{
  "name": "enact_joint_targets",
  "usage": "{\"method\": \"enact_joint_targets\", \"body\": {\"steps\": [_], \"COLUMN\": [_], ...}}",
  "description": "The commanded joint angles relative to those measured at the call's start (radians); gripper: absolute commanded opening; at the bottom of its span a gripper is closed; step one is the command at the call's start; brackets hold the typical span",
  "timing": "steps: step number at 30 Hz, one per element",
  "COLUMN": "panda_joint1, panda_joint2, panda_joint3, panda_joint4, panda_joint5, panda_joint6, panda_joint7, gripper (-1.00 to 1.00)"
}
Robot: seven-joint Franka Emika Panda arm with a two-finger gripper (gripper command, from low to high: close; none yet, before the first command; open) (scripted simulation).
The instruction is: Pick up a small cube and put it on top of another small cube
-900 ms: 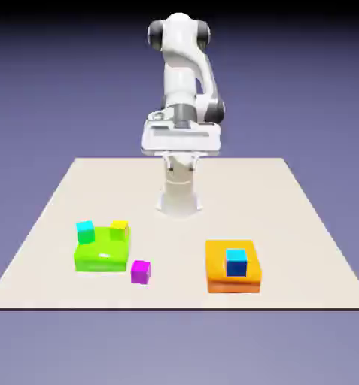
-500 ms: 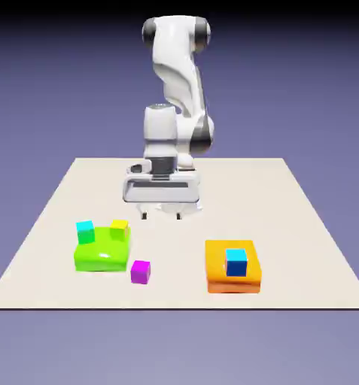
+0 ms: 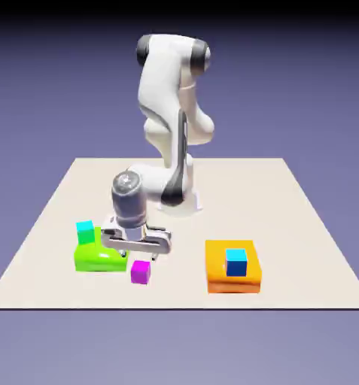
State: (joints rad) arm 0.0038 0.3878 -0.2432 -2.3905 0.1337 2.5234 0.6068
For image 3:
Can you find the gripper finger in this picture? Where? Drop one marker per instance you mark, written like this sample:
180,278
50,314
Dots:
154,256
123,253

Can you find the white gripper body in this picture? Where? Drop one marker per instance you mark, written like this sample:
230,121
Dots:
137,244

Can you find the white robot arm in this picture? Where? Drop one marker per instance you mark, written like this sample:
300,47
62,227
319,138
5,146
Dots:
159,90

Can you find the small magenta cube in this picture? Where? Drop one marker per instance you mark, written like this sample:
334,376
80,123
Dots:
140,272

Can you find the small green cube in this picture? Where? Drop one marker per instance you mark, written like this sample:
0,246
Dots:
85,232

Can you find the small blue cube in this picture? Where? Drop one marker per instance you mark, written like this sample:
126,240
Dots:
236,262

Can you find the large green box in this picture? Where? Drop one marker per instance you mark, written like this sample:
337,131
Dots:
97,260

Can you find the large orange box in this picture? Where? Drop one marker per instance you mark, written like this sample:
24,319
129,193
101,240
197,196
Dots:
233,270

